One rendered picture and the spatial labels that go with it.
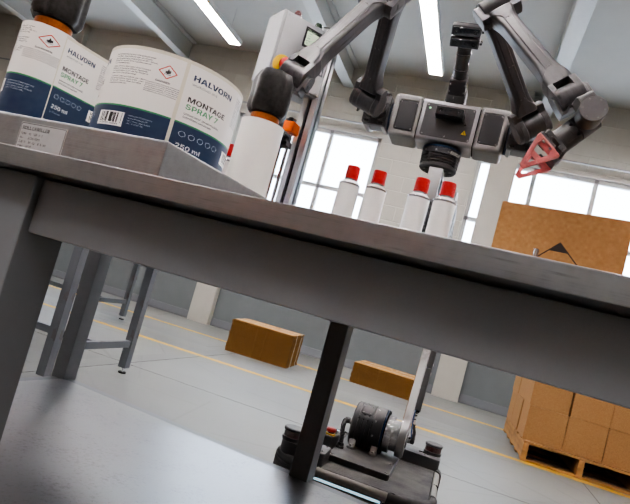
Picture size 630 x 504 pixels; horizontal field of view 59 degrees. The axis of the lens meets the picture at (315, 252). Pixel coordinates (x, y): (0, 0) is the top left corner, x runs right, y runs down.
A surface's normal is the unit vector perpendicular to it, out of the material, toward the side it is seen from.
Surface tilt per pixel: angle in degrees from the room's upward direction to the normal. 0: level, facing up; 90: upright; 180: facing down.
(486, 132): 90
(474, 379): 90
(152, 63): 90
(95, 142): 90
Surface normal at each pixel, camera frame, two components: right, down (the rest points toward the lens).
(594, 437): -0.23, -0.14
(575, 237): -0.43, -0.18
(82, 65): 0.85, 0.20
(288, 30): 0.53, 0.08
